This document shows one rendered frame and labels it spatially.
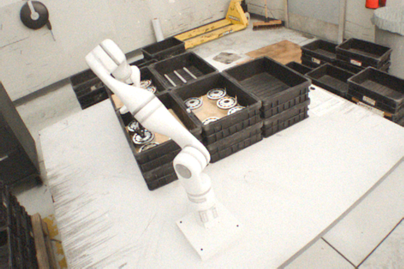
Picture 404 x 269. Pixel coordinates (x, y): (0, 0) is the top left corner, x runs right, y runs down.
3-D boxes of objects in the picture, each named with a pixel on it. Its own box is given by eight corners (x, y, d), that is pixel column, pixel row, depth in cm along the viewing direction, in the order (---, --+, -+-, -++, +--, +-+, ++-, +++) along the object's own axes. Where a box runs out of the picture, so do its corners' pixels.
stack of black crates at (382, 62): (387, 95, 247) (396, 48, 220) (367, 110, 235) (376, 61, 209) (349, 79, 278) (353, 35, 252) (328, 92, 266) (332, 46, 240)
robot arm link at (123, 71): (124, 54, 112) (107, 68, 111) (106, 31, 85) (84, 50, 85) (139, 71, 112) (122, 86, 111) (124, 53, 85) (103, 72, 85)
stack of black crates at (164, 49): (180, 71, 348) (172, 36, 323) (193, 80, 326) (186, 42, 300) (149, 84, 334) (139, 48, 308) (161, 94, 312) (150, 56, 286)
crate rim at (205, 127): (263, 106, 132) (263, 102, 131) (204, 132, 124) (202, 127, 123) (220, 74, 163) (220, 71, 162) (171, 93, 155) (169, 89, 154)
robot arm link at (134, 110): (78, 57, 84) (134, 120, 87) (102, 35, 85) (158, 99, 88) (86, 61, 93) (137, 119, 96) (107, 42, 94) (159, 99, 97)
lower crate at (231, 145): (264, 141, 144) (264, 122, 137) (210, 167, 136) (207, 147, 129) (225, 105, 175) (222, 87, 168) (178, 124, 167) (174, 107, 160)
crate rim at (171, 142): (203, 132, 124) (202, 127, 123) (136, 161, 116) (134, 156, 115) (170, 93, 155) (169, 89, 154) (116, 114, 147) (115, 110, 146)
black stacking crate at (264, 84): (311, 101, 146) (312, 81, 139) (264, 123, 138) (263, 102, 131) (266, 72, 176) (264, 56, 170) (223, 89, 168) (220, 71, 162)
